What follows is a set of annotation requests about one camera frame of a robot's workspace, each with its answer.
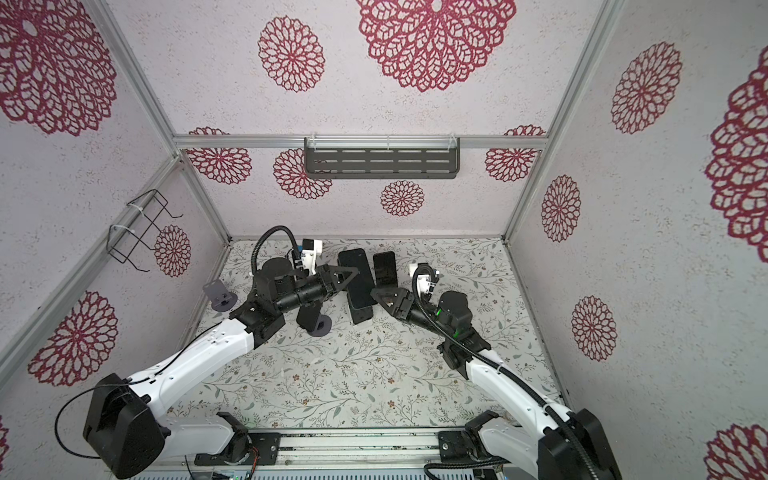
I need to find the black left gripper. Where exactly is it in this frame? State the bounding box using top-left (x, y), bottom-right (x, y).
top-left (277, 263), bottom-right (358, 315)

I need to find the black wire wall basket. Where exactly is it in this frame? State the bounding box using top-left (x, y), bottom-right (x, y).
top-left (105, 189), bottom-right (183, 273)

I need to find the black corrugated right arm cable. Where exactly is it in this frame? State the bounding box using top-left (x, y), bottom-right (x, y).
top-left (410, 263), bottom-right (601, 480)

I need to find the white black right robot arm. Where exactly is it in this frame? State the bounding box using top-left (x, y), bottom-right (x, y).
top-left (371, 288), bottom-right (622, 479)

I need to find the grey round stand front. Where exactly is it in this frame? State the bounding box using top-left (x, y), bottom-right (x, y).
top-left (308, 314), bottom-right (332, 337)

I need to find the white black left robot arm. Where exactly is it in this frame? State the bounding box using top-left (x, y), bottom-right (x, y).
top-left (83, 258), bottom-right (359, 479)

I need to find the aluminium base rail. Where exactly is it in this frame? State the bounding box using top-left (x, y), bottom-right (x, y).
top-left (136, 427), bottom-right (504, 479)

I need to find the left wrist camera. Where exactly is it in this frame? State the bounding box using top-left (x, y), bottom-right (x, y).
top-left (292, 239), bottom-right (323, 275)

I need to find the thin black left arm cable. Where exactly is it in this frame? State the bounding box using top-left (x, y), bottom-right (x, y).
top-left (53, 320), bottom-right (224, 461)

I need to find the grey round phone stand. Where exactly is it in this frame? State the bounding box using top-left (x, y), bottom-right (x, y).
top-left (203, 279), bottom-right (238, 313)

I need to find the grey slotted wall shelf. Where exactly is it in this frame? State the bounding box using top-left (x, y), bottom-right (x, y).
top-left (304, 137), bottom-right (461, 180)

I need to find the black smartphone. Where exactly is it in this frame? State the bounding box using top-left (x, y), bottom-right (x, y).
top-left (337, 248), bottom-right (376, 325)
top-left (296, 301), bottom-right (322, 333)
top-left (373, 251), bottom-right (399, 288)

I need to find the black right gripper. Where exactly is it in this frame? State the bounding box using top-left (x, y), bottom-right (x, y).
top-left (376, 290), bottom-right (455, 345)

